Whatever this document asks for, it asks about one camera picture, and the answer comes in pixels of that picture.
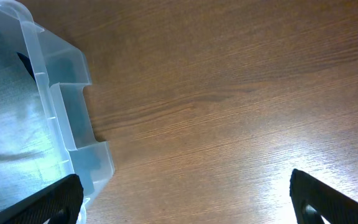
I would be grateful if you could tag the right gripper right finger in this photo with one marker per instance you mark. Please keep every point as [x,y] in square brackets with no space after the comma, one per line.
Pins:
[315,202]

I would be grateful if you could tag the clear plastic storage bin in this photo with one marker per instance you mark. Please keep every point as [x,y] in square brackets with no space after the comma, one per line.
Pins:
[61,73]

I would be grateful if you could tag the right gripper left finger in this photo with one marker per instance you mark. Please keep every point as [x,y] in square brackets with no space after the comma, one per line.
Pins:
[58,203]

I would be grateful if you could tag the light grey jeans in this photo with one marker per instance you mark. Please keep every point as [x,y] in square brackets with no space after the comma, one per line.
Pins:
[28,160]

